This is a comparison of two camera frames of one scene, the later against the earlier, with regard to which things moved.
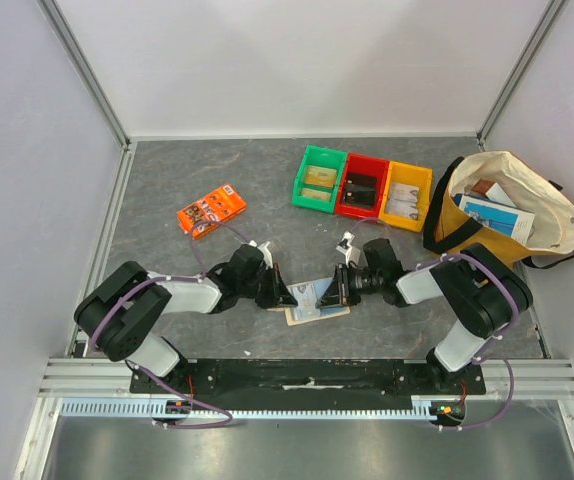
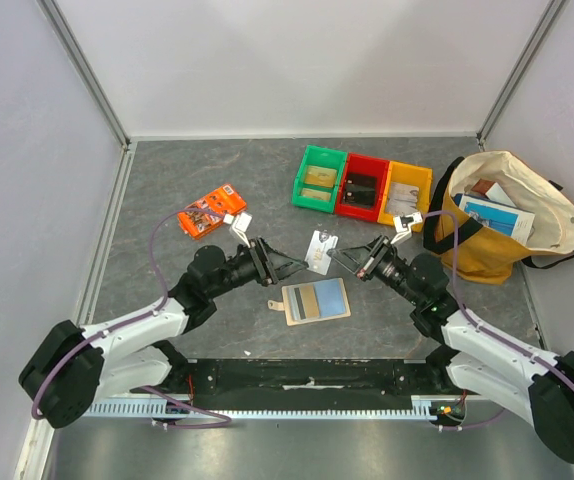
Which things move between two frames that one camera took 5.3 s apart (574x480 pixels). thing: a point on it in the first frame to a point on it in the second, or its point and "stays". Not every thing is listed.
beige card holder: x=306 y=296 stays
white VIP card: x=305 y=299 to x=317 y=257
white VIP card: x=403 y=194 stays
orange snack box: x=221 y=205 stays
